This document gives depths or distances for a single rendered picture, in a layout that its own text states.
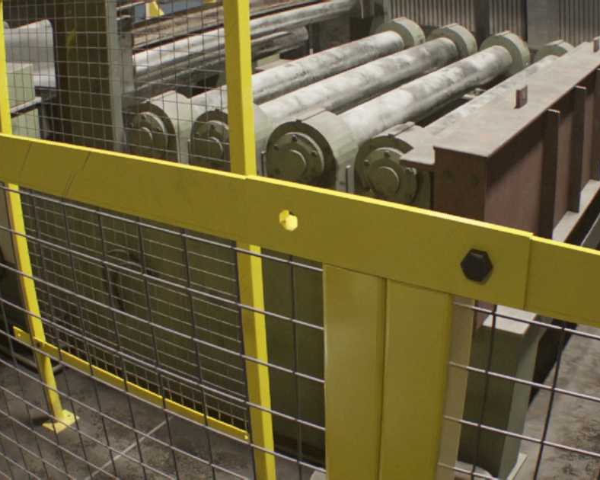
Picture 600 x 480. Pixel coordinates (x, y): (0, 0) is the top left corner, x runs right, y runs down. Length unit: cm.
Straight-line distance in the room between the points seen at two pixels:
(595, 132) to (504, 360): 149
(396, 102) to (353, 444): 270
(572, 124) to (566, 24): 837
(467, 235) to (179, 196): 24
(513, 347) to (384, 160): 72
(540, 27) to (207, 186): 1071
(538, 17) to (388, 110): 816
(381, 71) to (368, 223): 333
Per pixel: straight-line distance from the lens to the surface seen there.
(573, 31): 1170
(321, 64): 405
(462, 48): 468
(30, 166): 78
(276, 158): 284
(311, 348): 303
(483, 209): 237
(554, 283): 52
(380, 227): 55
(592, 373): 384
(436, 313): 56
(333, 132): 279
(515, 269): 52
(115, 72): 323
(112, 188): 70
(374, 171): 265
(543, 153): 295
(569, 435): 343
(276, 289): 300
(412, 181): 261
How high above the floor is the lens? 206
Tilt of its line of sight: 24 degrees down
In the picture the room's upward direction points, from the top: 2 degrees counter-clockwise
